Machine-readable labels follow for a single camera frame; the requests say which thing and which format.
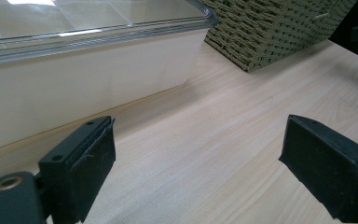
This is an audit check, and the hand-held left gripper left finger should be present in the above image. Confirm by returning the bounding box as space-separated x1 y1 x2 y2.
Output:
37 115 117 224

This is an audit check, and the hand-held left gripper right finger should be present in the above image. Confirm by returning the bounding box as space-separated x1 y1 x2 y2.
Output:
278 114 358 224

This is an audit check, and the white divided storage box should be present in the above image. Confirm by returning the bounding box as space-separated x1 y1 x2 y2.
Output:
0 29 211 154

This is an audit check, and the green woven basket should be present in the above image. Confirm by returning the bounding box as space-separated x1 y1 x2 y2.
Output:
199 0 358 73

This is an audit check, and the clear plastic lid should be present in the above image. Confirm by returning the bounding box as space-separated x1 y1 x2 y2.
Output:
0 0 220 66

